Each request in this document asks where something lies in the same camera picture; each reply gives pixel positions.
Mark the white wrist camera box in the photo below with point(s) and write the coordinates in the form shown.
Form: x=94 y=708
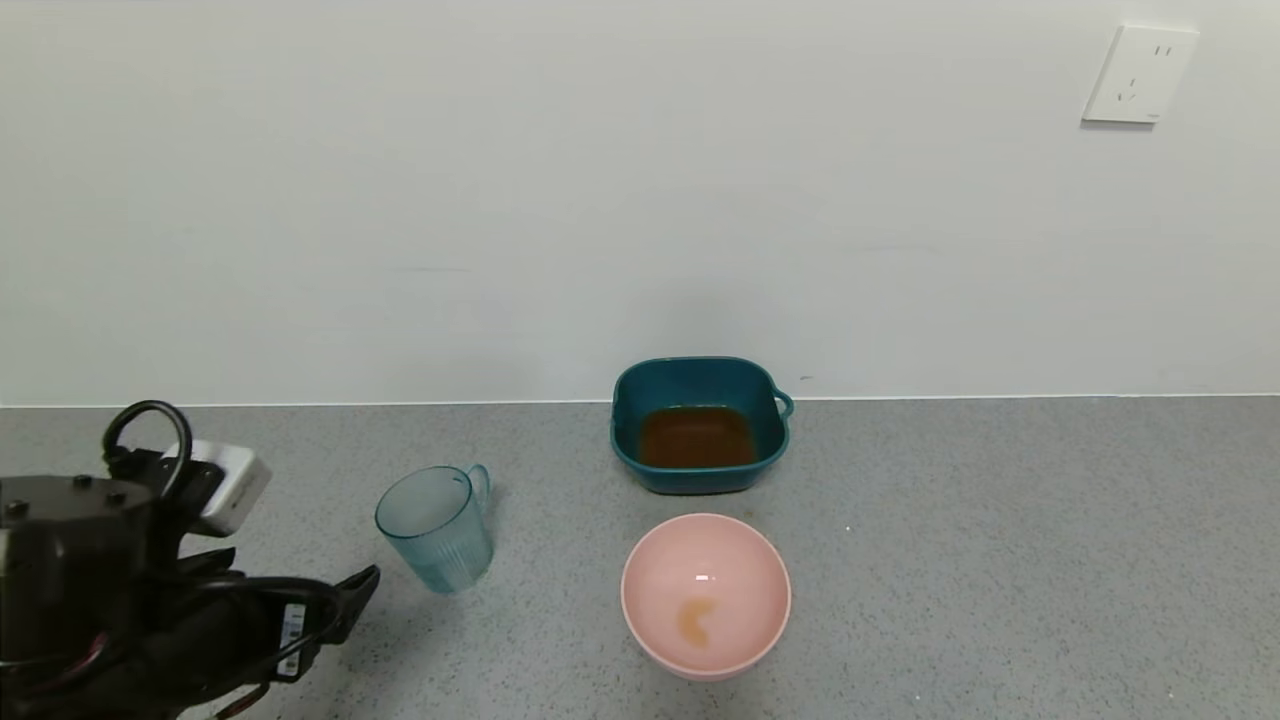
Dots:
x=235 y=485

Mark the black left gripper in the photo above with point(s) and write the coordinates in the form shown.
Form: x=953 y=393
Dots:
x=297 y=631

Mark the pink round bowl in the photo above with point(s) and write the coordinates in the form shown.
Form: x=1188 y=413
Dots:
x=705 y=590

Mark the white wall power outlet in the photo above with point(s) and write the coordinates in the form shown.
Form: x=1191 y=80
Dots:
x=1140 y=75

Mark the dark teal square basin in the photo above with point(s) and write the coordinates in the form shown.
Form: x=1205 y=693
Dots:
x=700 y=440

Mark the ribbed clear teal plastic cup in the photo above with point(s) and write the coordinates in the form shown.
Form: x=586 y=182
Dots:
x=440 y=530

